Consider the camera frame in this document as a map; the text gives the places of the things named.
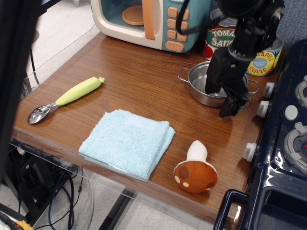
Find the tomato sauce can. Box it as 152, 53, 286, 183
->
203, 17, 237, 60

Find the dark blue toy stove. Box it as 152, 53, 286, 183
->
214, 40, 307, 230

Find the spoon with green handle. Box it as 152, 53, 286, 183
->
27, 77, 105, 125

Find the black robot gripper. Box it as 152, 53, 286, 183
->
205, 47, 251, 118

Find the small stainless steel pot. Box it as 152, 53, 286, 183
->
177, 60, 260, 108

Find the blue cable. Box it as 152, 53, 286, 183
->
47, 167, 75, 230

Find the white stove knob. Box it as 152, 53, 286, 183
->
257, 101, 270, 118
263, 82, 275, 99
243, 143, 257, 162

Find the plush brown mushroom toy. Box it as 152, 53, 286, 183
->
173, 140, 218, 194

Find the teal toy microwave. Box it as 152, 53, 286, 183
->
90, 0, 200, 53

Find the pineapple slices can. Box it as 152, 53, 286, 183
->
247, 34, 284, 76

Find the black desk frame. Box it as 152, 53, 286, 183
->
2, 144, 78, 230

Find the light blue folded cloth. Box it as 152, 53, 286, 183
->
79, 110, 175, 180

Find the black cable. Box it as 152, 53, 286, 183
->
35, 167, 84, 230

